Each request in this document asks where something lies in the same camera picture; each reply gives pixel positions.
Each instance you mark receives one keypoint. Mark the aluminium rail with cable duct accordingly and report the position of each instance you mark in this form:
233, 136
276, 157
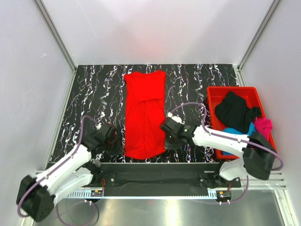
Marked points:
125, 189

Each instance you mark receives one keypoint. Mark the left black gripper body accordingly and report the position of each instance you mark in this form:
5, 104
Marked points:
113, 147

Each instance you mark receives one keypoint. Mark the pink t shirt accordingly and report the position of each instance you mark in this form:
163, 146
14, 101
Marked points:
264, 126

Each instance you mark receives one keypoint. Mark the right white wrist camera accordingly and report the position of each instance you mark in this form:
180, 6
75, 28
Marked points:
175, 118

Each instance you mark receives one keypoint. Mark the black t shirt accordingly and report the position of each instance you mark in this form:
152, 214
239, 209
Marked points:
234, 113

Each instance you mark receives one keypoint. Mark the blue t shirt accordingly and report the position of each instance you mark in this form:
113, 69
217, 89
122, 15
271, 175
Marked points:
235, 131

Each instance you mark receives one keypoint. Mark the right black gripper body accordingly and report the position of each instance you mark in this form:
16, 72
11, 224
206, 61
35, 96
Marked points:
171, 142

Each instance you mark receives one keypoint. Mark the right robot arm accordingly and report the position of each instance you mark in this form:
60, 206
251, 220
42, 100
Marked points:
255, 155

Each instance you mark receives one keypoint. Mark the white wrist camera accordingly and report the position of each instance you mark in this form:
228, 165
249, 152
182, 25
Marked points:
98, 126
175, 118

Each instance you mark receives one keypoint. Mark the left aluminium frame post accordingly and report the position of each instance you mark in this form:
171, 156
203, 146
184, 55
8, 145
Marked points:
54, 32

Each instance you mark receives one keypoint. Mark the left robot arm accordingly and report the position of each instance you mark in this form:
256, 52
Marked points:
39, 194

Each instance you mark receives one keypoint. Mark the red t shirt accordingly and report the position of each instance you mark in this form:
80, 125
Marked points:
144, 114

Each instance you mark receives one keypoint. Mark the aluminium frame post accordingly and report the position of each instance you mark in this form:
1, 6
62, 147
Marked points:
54, 32
260, 31

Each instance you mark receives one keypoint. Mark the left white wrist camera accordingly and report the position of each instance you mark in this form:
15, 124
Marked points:
98, 126

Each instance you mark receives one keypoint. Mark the right aluminium frame post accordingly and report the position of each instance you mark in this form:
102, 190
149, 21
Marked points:
260, 31

